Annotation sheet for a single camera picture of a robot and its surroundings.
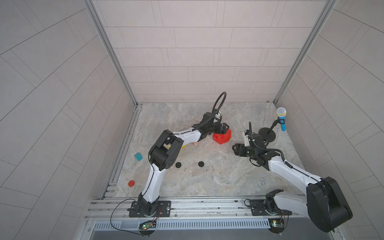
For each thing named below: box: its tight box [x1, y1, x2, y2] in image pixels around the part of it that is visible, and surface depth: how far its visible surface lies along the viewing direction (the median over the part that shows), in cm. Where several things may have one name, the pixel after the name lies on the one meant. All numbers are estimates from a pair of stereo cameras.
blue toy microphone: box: [276, 107, 287, 132], surface depth 82 cm
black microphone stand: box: [258, 116, 285, 142], surface depth 98 cm
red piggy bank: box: [212, 128, 232, 145], surface depth 91 cm
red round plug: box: [128, 180, 135, 188], surface depth 80 cm
